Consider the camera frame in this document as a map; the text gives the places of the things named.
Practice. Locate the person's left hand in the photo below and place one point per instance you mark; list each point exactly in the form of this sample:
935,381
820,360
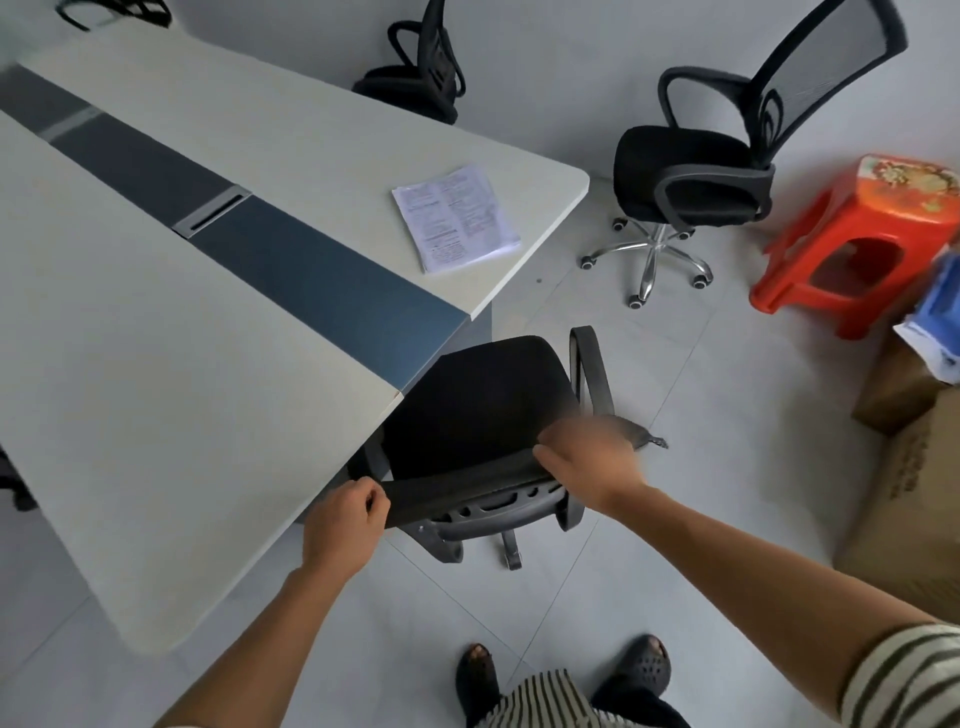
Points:
345,529

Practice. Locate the person's right hand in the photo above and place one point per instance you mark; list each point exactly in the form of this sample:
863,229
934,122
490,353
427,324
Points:
596,465

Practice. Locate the black office chair grey frame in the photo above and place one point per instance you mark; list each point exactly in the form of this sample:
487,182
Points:
480,405

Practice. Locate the chrome base mesh chair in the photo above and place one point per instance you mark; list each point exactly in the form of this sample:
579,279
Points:
675,165

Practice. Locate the person's right forearm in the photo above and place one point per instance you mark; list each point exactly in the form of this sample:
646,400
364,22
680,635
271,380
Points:
750,577

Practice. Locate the person's left forearm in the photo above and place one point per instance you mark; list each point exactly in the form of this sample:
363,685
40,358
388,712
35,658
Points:
247,652

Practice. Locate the person's left black shoe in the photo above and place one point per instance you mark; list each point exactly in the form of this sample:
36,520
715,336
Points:
478,679

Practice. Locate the person's black shoe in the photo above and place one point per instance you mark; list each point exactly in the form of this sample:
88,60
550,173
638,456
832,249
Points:
637,667
478,679

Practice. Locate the person's right black shoe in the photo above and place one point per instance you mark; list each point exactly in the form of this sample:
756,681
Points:
637,667

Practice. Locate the long white grey table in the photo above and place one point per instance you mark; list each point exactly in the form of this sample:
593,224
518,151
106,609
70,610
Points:
150,375

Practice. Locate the person's black trousers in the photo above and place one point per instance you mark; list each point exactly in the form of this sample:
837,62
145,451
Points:
637,712

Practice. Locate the person's striped shirt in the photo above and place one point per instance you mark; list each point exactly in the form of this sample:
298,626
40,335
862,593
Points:
915,675

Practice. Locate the printed white paper stack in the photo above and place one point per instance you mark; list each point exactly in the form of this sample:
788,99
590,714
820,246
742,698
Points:
457,217

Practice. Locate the small cardboard box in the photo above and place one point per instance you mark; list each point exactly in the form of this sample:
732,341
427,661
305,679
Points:
892,390

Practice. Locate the large open cardboard box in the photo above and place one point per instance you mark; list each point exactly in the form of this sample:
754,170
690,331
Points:
915,510

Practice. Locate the blue white plastic bag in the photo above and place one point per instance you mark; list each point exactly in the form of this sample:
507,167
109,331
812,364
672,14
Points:
937,315

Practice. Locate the red plastic stool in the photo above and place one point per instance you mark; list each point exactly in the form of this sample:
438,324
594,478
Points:
892,225

